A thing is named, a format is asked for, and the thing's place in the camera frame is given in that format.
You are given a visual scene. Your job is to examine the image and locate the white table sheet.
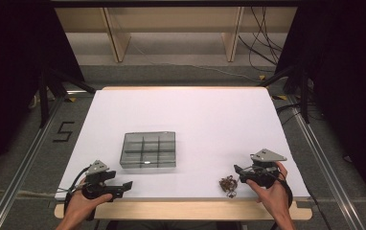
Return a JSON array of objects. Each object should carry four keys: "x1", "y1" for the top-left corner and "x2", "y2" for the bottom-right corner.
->
[{"x1": 55, "y1": 88, "x2": 310, "y2": 201}]

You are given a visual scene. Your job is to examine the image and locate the aluminium floor rail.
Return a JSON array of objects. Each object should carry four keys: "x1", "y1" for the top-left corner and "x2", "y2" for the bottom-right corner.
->
[
  {"x1": 0, "y1": 95, "x2": 64, "y2": 230},
  {"x1": 286, "y1": 95, "x2": 366, "y2": 230}
]

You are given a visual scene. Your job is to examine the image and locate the black floor cable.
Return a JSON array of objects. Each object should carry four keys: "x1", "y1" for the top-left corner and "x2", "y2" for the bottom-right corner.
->
[{"x1": 275, "y1": 103, "x2": 302, "y2": 127}]

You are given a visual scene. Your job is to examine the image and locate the right hand-held gripper cable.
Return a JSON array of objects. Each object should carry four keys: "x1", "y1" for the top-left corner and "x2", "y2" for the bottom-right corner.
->
[{"x1": 275, "y1": 176, "x2": 294, "y2": 210}]

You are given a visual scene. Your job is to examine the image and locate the clear plastic compartment box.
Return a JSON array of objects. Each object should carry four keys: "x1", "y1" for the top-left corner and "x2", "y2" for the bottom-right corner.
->
[{"x1": 119, "y1": 130, "x2": 177, "y2": 170}]

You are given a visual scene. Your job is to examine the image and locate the person's right hand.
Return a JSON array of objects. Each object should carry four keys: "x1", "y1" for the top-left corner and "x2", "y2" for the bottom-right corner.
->
[{"x1": 246, "y1": 161, "x2": 292, "y2": 219}]

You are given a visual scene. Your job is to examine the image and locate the black overhead frame bar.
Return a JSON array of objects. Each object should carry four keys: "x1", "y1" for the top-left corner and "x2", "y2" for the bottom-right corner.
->
[{"x1": 49, "y1": 0, "x2": 302, "y2": 9}]

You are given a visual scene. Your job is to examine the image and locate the beige floor cable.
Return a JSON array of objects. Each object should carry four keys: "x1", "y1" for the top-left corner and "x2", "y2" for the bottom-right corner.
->
[{"x1": 0, "y1": 189, "x2": 57, "y2": 198}]

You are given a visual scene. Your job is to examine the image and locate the left hand-held gripper cable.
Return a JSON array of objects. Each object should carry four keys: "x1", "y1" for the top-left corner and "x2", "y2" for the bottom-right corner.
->
[{"x1": 56, "y1": 166, "x2": 91, "y2": 222}]

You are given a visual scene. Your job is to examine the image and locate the black tripod stand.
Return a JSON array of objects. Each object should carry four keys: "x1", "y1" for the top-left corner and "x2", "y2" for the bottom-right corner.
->
[
  {"x1": 36, "y1": 66, "x2": 97, "y2": 129},
  {"x1": 257, "y1": 64, "x2": 311, "y2": 125}
]

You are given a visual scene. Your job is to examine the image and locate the light wooden table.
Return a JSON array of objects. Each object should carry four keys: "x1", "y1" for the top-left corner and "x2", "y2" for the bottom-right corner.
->
[{"x1": 54, "y1": 85, "x2": 313, "y2": 221}]

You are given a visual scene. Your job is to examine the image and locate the hand-held gripper cable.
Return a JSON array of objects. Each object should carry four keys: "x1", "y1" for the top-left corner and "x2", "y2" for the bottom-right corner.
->
[
  {"x1": 56, "y1": 166, "x2": 91, "y2": 222},
  {"x1": 275, "y1": 176, "x2": 294, "y2": 210}
]

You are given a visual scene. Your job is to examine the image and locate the bundle of black hanging cables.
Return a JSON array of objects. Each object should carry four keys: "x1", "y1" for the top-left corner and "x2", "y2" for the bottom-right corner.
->
[{"x1": 238, "y1": 7, "x2": 285, "y2": 73}]

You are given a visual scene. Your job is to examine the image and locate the black curtain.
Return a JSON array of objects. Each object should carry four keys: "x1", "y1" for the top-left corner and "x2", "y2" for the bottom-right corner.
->
[
  {"x1": 0, "y1": 0, "x2": 86, "y2": 186},
  {"x1": 273, "y1": 0, "x2": 366, "y2": 215}
]

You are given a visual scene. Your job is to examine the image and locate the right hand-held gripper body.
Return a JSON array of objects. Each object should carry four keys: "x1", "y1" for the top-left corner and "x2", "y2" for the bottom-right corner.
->
[{"x1": 239, "y1": 148, "x2": 288, "y2": 190}]

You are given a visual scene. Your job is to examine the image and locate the person's left hand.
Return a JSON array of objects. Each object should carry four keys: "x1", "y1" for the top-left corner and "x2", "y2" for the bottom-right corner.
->
[{"x1": 63, "y1": 177, "x2": 114, "y2": 224}]

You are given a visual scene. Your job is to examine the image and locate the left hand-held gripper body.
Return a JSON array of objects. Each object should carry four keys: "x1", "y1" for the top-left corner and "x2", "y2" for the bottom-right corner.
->
[{"x1": 81, "y1": 159, "x2": 125, "y2": 201}]

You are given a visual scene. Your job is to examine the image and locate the thin white floor cable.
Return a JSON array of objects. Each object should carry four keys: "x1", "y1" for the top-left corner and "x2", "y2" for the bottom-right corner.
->
[{"x1": 129, "y1": 41, "x2": 263, "y2": 82}]

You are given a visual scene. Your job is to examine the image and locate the light wooden shelf unit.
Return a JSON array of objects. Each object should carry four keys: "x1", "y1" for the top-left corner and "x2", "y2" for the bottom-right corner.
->
[{"x1": 55, "y1": 7, "x2": 299, "y2": 63}]

